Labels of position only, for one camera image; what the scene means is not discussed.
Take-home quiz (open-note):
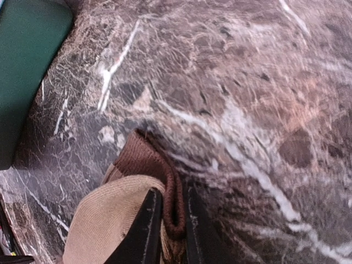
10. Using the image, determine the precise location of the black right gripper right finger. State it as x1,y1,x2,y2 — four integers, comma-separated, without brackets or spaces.
183,184,261,264

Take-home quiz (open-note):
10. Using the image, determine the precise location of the tan sock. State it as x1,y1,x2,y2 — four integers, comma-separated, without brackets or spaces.
61,174,185,263

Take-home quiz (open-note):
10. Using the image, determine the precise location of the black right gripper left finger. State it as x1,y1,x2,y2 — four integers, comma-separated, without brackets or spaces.
105,188,163,264

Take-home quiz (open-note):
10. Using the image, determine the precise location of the striped brown red sock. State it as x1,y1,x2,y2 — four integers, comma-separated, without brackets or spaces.
103,129,186,240

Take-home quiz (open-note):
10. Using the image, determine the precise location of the green plastic divided tray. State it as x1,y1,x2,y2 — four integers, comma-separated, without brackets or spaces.
1,1,73,170

